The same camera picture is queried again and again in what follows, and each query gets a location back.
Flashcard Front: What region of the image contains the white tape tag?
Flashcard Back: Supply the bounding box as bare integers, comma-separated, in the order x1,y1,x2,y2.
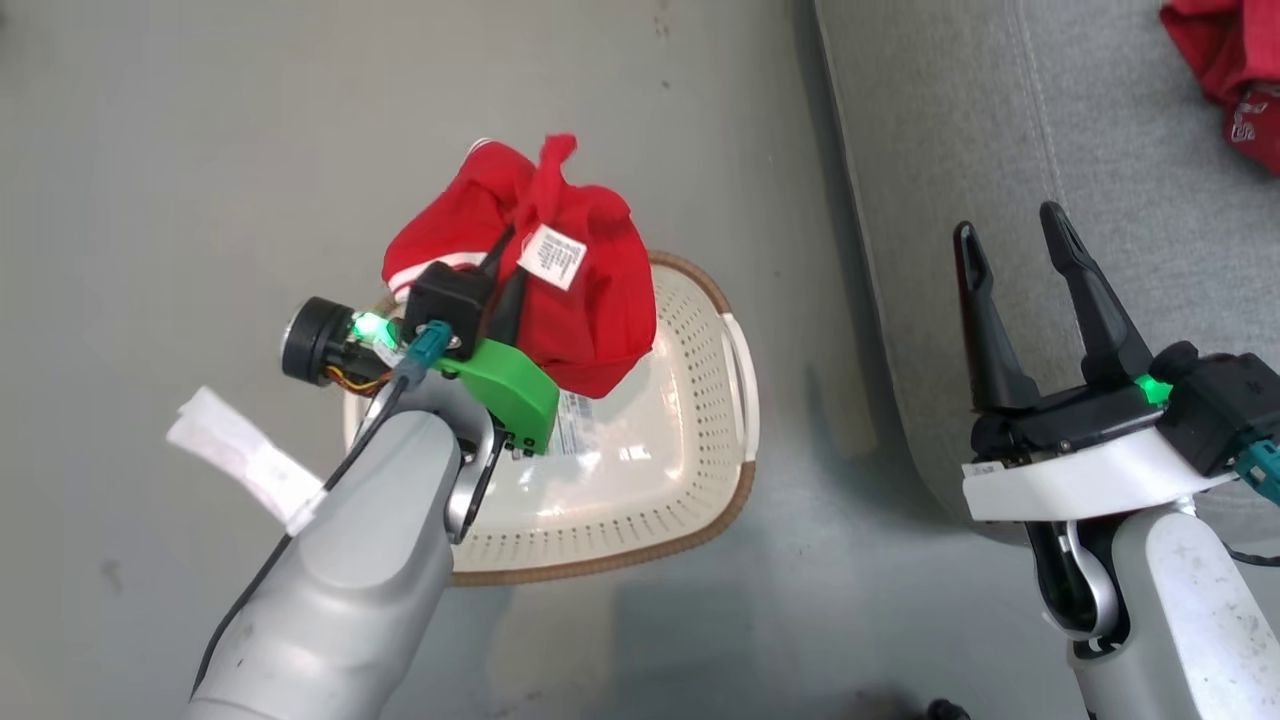
165,386,327,537

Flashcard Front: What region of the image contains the red garment with tag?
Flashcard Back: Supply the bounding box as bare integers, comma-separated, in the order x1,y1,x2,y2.
382,133,658,399

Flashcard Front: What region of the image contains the red cloth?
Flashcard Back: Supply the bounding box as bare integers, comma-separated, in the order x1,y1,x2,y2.
1159,0,1280,177

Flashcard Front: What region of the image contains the grey fabric sofa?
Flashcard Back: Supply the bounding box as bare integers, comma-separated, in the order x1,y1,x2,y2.
812,0,1280,546

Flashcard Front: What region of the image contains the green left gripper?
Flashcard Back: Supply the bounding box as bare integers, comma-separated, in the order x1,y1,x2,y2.
279,228,561,457

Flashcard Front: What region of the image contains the teal left camera connector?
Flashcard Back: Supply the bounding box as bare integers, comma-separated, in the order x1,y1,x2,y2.
392,320,454,389

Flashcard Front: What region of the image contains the teal camera connector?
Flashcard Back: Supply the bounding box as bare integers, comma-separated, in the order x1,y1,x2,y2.
392,320,454,389
1234,438,1280,504

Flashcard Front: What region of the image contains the cream perforated laundry basket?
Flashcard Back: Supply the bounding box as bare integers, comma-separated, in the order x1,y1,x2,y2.
343,250,761,587

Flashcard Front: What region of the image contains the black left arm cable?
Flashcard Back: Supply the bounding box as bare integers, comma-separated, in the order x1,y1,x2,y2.
190,372,413,701

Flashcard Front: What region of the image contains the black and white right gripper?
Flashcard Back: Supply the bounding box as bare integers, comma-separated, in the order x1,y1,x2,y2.
952,201,1241,524

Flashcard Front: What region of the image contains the teal right camera connector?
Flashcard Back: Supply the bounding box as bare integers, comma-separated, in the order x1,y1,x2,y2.
1234,438,1280,504

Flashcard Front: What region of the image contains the white basket sticker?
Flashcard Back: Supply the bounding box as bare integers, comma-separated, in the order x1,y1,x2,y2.
548,390,603,463

